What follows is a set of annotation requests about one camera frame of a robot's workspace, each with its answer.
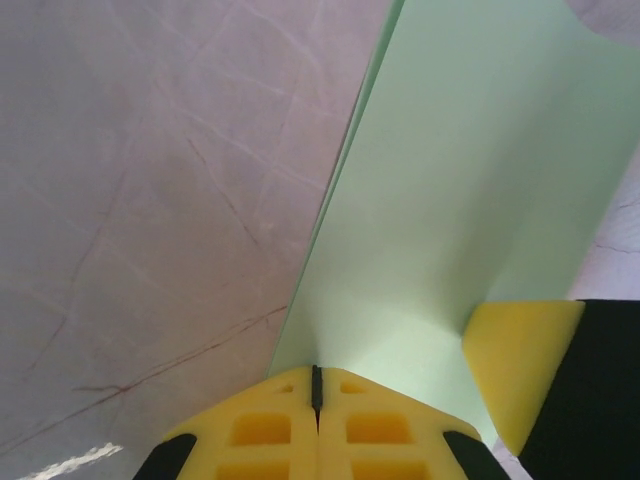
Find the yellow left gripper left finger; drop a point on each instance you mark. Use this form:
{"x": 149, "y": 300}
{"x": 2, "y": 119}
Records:
{"x": 270, "y": 430}

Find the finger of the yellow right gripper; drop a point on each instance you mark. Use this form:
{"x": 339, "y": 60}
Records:
{"x": 550, "y": 375}

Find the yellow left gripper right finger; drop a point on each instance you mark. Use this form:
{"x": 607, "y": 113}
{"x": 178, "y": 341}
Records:
{"x": 380, "y": 430}

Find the light green paper sheet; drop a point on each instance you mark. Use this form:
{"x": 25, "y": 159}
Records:
{"x": 450, "y": 200}

